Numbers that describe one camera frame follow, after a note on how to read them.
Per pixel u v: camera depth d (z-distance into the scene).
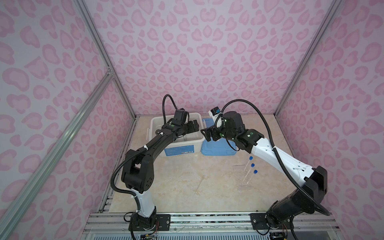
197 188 0.85
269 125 1.15
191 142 0.87
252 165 0.76
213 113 0.65
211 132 0.67
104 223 0.75
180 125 0.69
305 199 0.38
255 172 0.74
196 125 0.84
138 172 0.49
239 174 0.89
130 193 0.51
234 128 0.57
